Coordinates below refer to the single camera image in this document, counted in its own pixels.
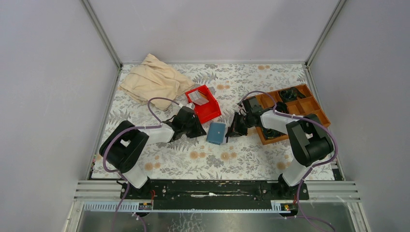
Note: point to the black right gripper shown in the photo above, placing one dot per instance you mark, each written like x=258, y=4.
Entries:
x=235, y=130

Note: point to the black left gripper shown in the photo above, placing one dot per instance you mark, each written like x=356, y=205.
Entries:
x=198, y=131

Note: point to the red plastic bin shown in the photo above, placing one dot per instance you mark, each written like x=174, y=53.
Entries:
x=209, y=111

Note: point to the blue card holder wallet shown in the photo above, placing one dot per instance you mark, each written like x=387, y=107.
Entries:
x=216, y=133

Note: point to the wooden compartment tray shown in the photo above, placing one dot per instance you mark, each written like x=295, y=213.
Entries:
x=296, y=100

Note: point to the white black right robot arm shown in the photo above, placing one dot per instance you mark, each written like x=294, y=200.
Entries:
x=309, y=139

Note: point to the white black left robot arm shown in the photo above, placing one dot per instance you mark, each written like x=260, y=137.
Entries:
x=126, y=143

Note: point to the stack of credit cards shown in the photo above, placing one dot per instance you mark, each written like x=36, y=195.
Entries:
x=198, y=97

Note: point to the floral patterned table mat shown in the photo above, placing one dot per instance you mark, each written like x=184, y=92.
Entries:
x=240, y=158

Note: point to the beige crumpled cloth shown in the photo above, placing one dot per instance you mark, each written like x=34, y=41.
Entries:
x=154, y=78

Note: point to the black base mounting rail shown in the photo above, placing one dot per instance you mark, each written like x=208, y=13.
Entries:
x=214, y=194

